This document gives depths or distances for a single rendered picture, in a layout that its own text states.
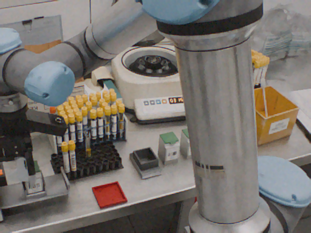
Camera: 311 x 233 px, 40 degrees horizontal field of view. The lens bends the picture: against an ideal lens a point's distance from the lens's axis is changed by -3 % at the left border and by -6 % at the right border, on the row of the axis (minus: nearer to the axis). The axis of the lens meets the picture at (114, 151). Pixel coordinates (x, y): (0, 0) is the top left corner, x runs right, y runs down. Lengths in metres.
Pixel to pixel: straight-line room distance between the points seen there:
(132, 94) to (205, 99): 0.81
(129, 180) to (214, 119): 0.63
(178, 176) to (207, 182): 0.58
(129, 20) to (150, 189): 0.51
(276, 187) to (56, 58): 0.41
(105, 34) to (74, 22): 0.76
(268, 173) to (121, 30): 0.33
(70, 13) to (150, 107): 0.43
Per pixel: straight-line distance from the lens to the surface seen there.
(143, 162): 1.09
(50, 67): 0.71
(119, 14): 0.70
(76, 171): 1.09
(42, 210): 1.04
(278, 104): 1.35
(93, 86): 1.34
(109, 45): 0.74
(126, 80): 1.26
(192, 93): 0.49
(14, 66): 0.75
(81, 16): 1.49
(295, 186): 0.71
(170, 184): 1.09
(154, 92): 1.28
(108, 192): 1.06
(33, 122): 0.88
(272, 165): 0.73
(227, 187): 0.54
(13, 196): 1.03
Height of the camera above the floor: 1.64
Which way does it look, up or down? 40 degrees down
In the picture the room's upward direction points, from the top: straight up
